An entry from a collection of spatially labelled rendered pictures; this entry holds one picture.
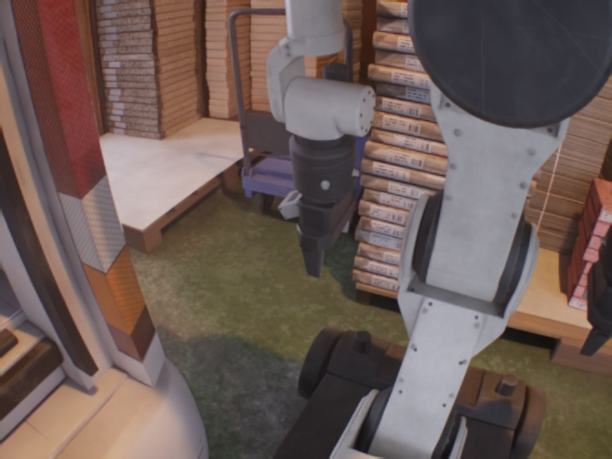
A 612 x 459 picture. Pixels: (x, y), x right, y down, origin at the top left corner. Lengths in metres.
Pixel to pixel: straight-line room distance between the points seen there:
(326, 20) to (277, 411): 0.92
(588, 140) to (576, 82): 1.39
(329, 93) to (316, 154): 0.08
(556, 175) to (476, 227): 1.11
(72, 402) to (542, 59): 0.54
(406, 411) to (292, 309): 0.77
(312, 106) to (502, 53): 0.33
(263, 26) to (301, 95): 2.29
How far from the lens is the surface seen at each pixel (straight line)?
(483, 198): 0.52
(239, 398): 1.16
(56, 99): 0.37
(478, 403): 0.97
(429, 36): 0.23
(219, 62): 2.73
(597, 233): 1.38
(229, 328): 1.34
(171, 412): 0.53
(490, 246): 0.56
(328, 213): 0.59
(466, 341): 0.67
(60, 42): 0.38
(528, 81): 0.23
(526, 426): 1.00
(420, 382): 0.69
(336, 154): 0.54
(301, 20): 0.48
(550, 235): 1.75
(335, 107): 0.51
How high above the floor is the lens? 0.94
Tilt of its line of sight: 32 degrees down
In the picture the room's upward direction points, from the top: 1 degrees clockwise
